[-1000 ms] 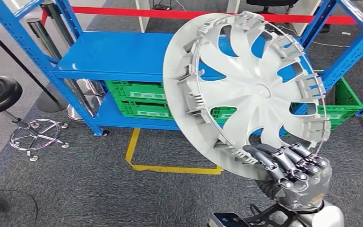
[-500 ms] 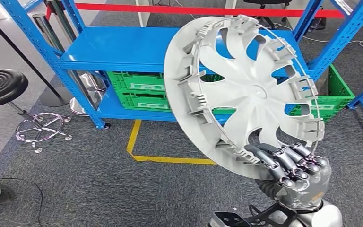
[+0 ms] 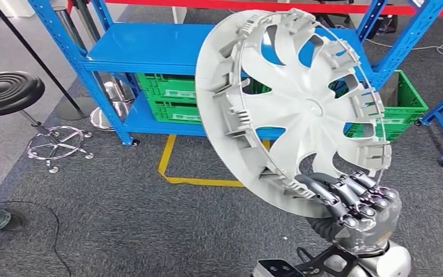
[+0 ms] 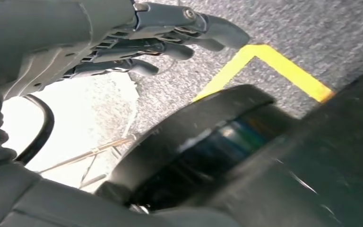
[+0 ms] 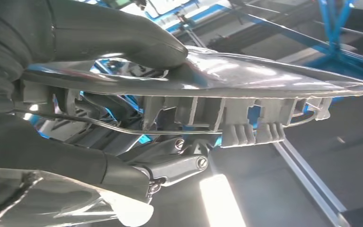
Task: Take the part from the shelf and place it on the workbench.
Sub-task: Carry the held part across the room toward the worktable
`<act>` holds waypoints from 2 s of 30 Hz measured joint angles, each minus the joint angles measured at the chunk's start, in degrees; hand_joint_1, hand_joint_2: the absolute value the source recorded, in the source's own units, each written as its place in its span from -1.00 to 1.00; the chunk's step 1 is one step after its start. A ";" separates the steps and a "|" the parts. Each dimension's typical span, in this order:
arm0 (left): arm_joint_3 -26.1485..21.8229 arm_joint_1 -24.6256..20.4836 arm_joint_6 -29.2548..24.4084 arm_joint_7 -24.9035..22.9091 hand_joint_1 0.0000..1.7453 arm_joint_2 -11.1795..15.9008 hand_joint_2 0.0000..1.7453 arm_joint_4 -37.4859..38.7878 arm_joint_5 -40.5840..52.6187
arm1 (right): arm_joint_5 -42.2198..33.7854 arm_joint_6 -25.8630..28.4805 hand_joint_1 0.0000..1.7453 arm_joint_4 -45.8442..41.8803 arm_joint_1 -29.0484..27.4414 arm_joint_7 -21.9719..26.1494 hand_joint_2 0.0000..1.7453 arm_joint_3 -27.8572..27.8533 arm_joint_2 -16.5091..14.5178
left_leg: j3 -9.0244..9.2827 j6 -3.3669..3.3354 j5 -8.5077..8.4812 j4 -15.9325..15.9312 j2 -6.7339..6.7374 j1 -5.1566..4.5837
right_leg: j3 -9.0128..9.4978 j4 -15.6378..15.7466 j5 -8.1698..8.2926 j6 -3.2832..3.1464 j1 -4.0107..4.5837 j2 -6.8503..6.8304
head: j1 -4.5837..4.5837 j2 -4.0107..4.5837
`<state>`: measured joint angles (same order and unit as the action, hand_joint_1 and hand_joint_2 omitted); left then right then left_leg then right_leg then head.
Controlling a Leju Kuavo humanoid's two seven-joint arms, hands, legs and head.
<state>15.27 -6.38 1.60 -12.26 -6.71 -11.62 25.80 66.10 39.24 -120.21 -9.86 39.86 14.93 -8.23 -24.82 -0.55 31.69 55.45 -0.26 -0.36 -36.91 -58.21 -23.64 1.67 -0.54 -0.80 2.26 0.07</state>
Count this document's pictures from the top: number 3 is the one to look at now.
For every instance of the black stanchion post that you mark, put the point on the black stanchion post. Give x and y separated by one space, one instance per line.
72 109

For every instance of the black bag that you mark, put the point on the black bag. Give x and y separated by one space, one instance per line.
391 23

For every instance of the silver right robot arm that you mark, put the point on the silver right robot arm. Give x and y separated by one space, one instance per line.
389 264

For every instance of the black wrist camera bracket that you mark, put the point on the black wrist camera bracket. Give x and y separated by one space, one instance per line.
321 264

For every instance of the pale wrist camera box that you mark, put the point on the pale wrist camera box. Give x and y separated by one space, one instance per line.
275 269

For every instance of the black stool chrome base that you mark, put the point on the black stool chrome base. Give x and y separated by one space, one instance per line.
7 91

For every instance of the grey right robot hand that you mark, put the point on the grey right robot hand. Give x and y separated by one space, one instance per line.
374 225

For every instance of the grey plastic wheel hubcap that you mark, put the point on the grey plastic wheel hubcap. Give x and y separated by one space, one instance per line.
313 107

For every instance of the white desk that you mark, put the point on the white desk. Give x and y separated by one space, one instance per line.
179 14

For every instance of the red barrier belt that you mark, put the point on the red barrier belt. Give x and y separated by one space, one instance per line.
282 5
69 5

